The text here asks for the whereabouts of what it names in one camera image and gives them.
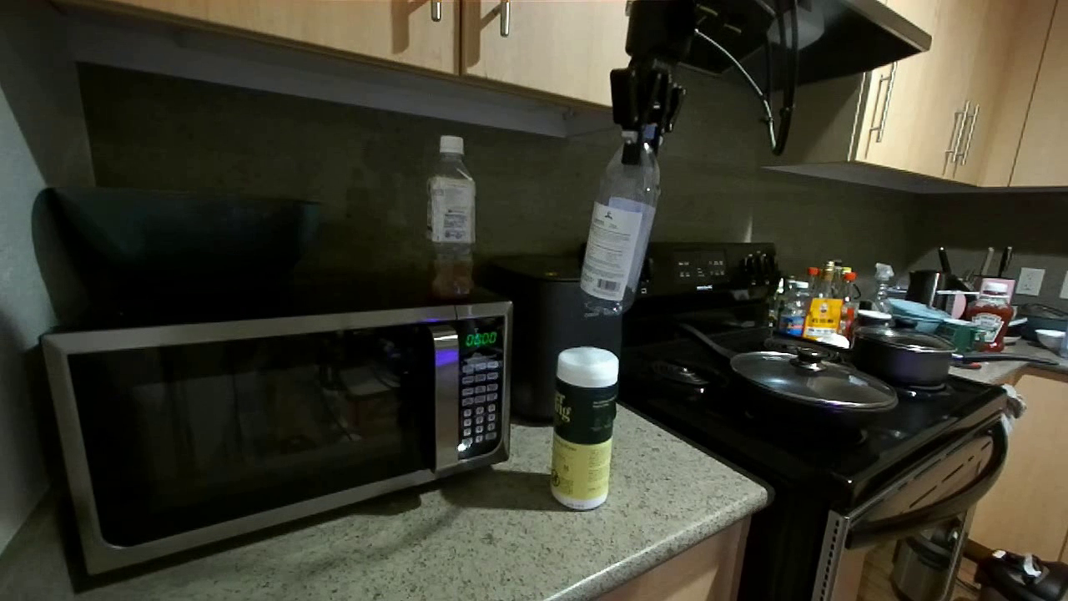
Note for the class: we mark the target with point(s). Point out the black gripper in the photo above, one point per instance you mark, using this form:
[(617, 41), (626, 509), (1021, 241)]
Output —
[(641, 91)]

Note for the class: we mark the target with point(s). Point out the clear plastic water bottle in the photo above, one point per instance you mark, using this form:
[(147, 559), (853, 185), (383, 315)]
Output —
[(620, 229)]

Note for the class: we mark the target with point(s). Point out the brown tea bottle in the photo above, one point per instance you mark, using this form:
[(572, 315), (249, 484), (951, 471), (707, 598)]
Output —
[(452, 219)]

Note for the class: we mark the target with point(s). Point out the yellow oil bottle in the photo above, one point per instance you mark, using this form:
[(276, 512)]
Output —
[(825, 304)]

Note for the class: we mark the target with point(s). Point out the white lidded supplement bottle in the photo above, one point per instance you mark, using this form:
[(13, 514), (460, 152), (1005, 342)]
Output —
[(586, 424)]

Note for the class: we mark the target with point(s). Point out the wooden upper cabinet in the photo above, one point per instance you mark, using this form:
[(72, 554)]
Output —
[(510, 63)]

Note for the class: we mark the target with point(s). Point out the steel range hood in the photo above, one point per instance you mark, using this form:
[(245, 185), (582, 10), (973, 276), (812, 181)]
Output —
[(803, 41)]

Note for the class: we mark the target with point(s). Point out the black pan with glass lid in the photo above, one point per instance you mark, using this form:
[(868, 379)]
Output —
[(815, 383)]

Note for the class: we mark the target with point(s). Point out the wooden corner cabinets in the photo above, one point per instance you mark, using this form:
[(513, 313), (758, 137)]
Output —
[(940, 117)]

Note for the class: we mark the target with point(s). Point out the black saucepan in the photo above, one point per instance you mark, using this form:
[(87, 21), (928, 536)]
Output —
[(904, 359)]

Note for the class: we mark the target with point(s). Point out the red labelled jar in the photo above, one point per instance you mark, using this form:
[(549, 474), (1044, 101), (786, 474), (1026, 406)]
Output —
[(993, 313)]

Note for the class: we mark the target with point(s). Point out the black electric stove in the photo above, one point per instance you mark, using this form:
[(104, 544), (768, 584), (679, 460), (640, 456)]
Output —
[(861, 509)]

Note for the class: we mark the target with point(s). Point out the dark teal bowl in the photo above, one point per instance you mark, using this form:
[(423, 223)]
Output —
[(187, 241)]

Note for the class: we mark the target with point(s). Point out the stainless steel microwave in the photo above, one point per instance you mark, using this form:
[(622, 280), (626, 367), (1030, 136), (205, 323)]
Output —
[(193, 435)]

